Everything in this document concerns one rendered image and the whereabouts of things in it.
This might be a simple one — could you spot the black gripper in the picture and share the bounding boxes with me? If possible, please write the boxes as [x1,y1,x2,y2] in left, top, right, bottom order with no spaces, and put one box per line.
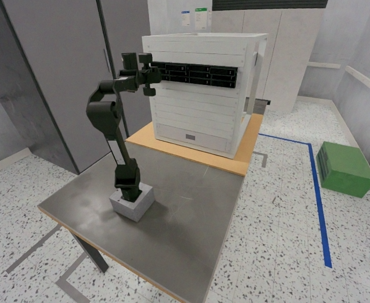
[138,53,156,97]

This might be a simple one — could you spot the tan wooden board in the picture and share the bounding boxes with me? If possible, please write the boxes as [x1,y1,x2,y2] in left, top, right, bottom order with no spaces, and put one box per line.
[126,113,264,176]

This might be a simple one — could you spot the white rack cabinet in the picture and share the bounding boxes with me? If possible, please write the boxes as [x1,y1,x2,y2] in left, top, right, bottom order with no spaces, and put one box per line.
[142,33,269,159]

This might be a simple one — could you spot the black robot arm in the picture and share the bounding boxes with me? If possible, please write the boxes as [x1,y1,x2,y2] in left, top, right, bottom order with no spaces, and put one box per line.
[86,52,161,203]

